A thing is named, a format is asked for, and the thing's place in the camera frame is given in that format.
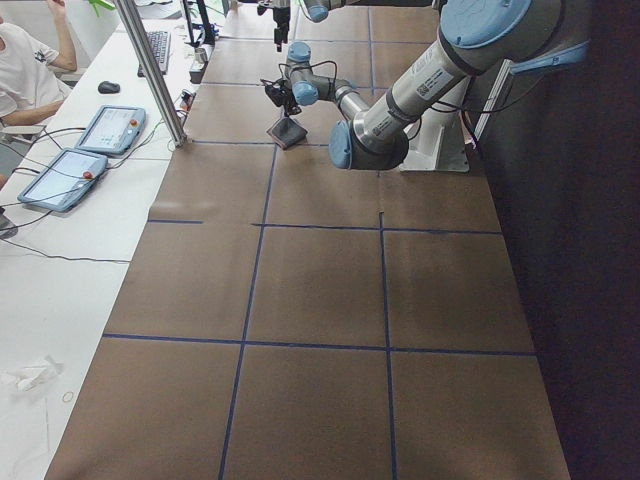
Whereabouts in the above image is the small metal cup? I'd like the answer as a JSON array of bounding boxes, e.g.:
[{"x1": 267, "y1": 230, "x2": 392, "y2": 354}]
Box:
[{"x1": 194, "y1": 48, "x2": 208, "y2": 63}]

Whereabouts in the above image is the crumpled white tissue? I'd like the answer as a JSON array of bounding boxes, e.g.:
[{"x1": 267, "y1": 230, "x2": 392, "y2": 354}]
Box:
[{"x1": 1, "y1": 355, "x2": 65, "y2": 393}]

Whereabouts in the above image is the lower blue teach pendant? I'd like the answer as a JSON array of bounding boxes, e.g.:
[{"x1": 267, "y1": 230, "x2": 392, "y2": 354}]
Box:
[{"x1": 17, "y1": 148, "x2": 108, "y2": 213}]

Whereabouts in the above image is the person in white shirt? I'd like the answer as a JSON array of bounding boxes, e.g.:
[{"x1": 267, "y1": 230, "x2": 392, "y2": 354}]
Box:
[{"x1": 1, "y1": 1, "x2": 78, "y2": 126}]

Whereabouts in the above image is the black keyboard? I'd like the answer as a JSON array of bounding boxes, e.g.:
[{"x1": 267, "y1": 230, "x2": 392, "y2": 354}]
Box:
[{"x1": 147, "y1": 31, "x2": 171, "y2": 75}]

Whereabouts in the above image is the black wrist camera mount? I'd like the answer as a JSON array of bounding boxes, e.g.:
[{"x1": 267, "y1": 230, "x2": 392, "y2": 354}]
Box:
[{"x1": 257, "y1": 1, "x2": 273, "y2": 16}]

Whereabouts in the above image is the black computer mouse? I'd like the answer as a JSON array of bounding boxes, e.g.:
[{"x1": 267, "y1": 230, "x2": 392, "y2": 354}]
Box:
[{"x1": 98, "y1": 81, "x2": 121, "y2": 95}]

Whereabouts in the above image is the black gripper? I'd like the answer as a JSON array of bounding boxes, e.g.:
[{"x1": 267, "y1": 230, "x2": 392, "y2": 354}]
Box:
[
  {"x1": 283, "y1": 97, "x2": 300, "y2": 114},
  {"x1": 273, "y1": 6, "x2": 291, "y2": 52}
]

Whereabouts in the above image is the aluminium frame post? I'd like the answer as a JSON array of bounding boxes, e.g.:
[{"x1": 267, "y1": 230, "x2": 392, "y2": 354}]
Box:
[{"x1": 114, "y1": 0, "x2": 186, "y2": 148}]

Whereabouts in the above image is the upper blue teach pendant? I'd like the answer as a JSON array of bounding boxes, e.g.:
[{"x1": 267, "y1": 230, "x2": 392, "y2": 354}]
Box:
[{"x1": 75, "y1": 105, "x2": 146, "y2": 155}]

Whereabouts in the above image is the white pillar with base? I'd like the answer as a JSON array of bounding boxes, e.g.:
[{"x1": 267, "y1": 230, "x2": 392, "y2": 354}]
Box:
[{"x1": 399, "y1": 100, "x2": 469, "y2": 173}]

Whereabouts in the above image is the blue teach pendant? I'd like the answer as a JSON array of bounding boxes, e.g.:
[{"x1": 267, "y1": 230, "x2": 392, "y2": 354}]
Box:
[
  {"x1": 17, "y1": 148, "x2": 108, "y2": 213},
  {"x1": 75, "y1": 105, "x2": 146, "y2": 155}
]

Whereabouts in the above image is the pink towel with white edge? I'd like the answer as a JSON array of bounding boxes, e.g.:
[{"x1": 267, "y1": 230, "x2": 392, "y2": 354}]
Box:
[{"x1": 266, "y1": 117, "x2": 308, "y2": 150}]

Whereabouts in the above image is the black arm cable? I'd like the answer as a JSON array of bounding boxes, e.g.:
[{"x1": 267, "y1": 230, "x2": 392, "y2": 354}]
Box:
[{"x1": 279, "y1": 60, "x2": 351, "y2": 94}]

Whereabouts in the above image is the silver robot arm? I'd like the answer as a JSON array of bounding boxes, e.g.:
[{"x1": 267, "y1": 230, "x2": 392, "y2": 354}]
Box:
[
  {"x1": 264, "y1": 0, "x2": 354, "y2": 52},
  {"x1": 283, "y1": 0, "x2": 594, "y2": 170}
]

